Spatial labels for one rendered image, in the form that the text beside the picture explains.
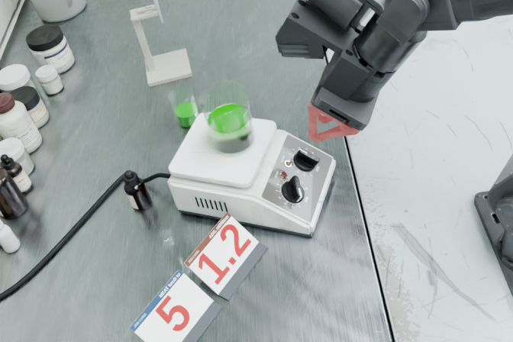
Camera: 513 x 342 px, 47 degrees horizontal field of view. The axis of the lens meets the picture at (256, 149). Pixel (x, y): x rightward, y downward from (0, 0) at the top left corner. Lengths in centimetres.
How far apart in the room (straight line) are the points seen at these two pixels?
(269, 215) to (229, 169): 8
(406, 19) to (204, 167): 34
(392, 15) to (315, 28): 11
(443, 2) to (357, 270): 35
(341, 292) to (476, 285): 16
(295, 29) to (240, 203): 25
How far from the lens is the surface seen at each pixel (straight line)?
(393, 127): 93
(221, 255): 77
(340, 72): 65
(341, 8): 63
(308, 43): 65
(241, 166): 77
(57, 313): 82
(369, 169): 87
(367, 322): 73
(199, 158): 79
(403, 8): 56
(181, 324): 74
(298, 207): 77
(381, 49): 63
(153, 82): 108
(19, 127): 101
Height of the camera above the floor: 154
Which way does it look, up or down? 45 degrees down
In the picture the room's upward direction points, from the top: 12 degrees counter-clockwise
